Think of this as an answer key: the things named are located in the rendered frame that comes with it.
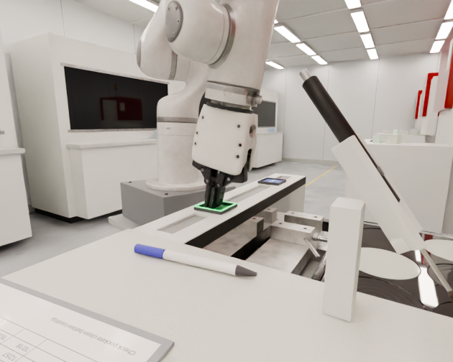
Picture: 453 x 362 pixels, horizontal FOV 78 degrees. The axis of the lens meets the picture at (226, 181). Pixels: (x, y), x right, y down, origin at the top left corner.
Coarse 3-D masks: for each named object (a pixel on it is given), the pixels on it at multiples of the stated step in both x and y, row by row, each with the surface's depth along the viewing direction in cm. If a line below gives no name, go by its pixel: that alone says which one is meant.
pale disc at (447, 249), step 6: (432, 240) 51; (438, 240) 51; (444, 240) 51; (426, 246) 48; (432, 246) 48; (438, 246) 48; (444, 246) 48; (450, 246) 48; (432, 252) 46; (438, 252) 46; (444, 252) 46; (450, 252) 46; (444, 258) 44; (450, 258) 44
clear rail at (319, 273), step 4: (324, 256) 44; (324, 260) 43; (320, 264) 41; (324, 264) 41; (316, 268) 41; (320, 268) 40; (324, 268) 41; (316, 272) 39; (320, 272) 39; (324, 272) 40; (312, 276) 38; (316, 276) 38; (320, 276) 38; (316, 280) 37; (320, 280) 38
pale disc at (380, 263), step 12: (372, 252) 46; (384, 252) 46; (360, 264) 42; (372, 264) 42; (384, 264) 42; (396, 264) 42; (408, 264) 42; (384, 276) 39; (396, 276) 39; (408, 276) 39
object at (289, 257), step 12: (276, 240) 56; (264, 252) 50; (276, 252) 50; (288, 252) 50; (300, 252) 50; (312, 252) 55; (264, 264) 46; (276, 264) 46; (288, 264) 46; (300, 264) 48
